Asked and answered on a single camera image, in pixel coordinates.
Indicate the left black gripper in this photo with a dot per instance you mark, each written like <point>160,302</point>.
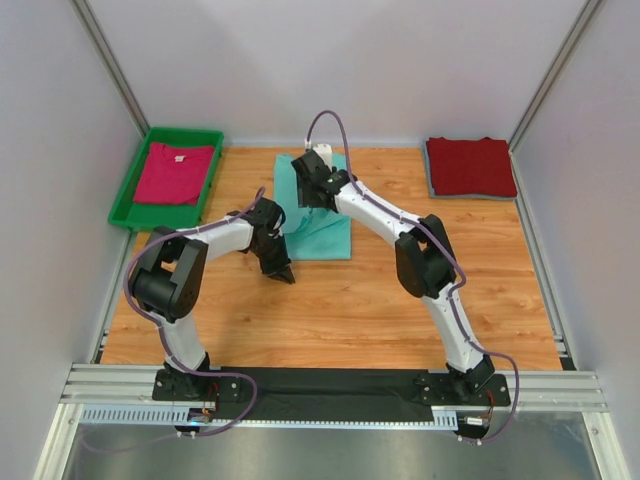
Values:
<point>282,262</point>

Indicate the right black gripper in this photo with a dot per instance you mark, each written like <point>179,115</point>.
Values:
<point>305,197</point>

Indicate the teal t shirt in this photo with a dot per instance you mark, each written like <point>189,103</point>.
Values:
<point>311,234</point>

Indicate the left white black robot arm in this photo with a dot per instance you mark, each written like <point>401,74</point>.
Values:
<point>164,281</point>

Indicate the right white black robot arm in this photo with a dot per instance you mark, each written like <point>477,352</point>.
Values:
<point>426,266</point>

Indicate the pink folded t shirt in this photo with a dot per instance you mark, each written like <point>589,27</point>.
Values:
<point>173,175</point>

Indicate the green plastic tray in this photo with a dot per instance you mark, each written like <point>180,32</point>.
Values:
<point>138,217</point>

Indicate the dark red folded t shirt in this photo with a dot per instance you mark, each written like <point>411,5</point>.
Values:
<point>470,167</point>

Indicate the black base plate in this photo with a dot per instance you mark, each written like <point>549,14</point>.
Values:
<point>343,394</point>

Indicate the slotted grey cable duct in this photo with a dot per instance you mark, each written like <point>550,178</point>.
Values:
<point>182,416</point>

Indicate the aluminium frame rail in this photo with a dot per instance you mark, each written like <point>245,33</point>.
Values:
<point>541,391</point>

